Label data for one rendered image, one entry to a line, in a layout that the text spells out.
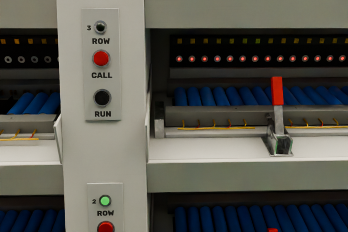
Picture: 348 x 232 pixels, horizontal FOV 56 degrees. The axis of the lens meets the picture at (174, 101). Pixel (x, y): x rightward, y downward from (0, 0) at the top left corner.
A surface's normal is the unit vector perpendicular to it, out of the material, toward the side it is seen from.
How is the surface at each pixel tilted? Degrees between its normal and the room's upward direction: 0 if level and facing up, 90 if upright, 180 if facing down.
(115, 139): 90
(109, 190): 90
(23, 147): 21
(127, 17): 90
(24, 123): 111
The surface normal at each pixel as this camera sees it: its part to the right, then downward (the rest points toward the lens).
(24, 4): 0.04, 0.45
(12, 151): 0.01, -0.89
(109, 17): 0.04, 0.10
